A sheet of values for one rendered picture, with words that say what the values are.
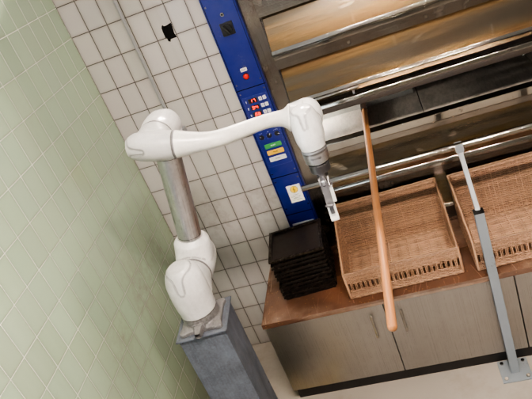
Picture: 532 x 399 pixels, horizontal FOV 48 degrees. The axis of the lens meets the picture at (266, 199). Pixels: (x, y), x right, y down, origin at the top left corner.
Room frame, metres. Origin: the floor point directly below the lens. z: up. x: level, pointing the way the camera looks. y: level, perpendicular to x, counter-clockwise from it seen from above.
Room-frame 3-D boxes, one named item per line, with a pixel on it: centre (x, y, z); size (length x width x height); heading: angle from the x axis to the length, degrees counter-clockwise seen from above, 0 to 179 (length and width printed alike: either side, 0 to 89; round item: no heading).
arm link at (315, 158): (1.93, -0.22, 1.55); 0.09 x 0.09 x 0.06
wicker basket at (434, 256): (2.50, -0.52, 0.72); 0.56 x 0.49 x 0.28; 75
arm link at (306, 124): (1.95, -0.23, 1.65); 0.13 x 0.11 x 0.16; 166
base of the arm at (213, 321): (2.04, 0.43, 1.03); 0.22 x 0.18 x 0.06; 168
